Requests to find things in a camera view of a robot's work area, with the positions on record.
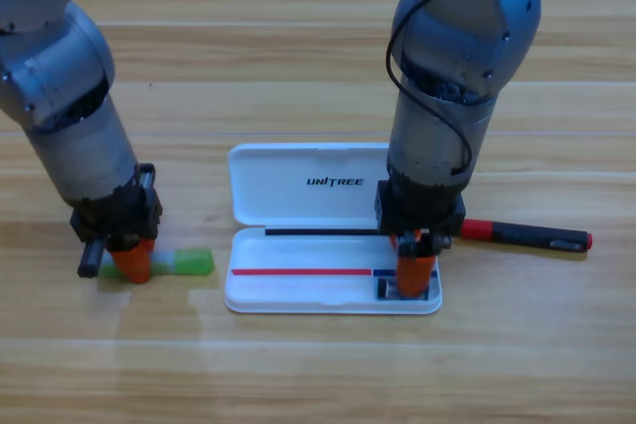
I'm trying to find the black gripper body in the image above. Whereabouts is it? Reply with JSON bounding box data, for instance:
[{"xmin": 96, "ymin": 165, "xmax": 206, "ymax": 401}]
[
  {"xmin": 373, "ymin": 178, "xmax": 467, "ymax": 259},
  {"xmin": 69, "ymin": 162, "xmax": 164, "ymax": 280}
]

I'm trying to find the white Unitree pencil case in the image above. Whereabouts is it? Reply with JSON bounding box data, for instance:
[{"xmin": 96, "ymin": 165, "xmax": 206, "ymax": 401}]
[{"xmin": 224, "ymin": 142, "xmax": 443, "ymax": 316}]

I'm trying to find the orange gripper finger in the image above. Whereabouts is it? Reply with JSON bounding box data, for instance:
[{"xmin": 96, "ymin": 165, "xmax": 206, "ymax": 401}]
[
  {"xmin": 396, "ymin": 244, "xmax": 439, "ymax": 299},
  {"xmin": 106, "ymin": 237, "xmax": 157, "ymax": 285}
]

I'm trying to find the green glue stick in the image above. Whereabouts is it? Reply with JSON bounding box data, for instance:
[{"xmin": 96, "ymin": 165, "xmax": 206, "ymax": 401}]
[{"xmin": 98, "ymin": 247, "xmax": 216, "ymax": 280}]

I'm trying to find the black eraser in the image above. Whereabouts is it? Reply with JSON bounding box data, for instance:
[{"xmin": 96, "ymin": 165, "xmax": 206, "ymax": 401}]
[{"xmin": 376, "ymin": 277, "xmax": 431, "ymax": 302}]

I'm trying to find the red and black marker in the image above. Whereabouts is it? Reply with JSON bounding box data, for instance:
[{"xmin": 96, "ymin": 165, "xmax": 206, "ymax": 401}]
[{"xmin": 459, "ymin": 218, "xmax": 594, "ymax": 253}]

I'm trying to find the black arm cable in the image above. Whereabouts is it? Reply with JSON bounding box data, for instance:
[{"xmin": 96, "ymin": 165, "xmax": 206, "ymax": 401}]
[{"xmin": 385, "ymin": 0, "xmax": 503, "ymax": 180}]

